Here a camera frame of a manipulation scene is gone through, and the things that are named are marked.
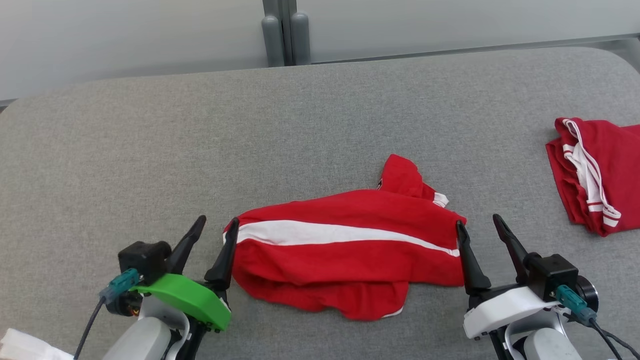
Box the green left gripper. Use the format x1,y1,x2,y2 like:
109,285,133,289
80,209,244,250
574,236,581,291
131,215,240,332

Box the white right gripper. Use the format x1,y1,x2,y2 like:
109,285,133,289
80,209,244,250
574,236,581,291
455,214,562,340

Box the red shorts with white stripe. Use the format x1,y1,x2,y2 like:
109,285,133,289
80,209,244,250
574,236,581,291
223,154,468,321

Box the red jersey with number print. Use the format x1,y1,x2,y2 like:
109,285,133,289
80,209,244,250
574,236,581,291
545,117,640,237

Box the white cloth bundle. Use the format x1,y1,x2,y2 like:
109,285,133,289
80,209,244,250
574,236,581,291
0,327,76,360

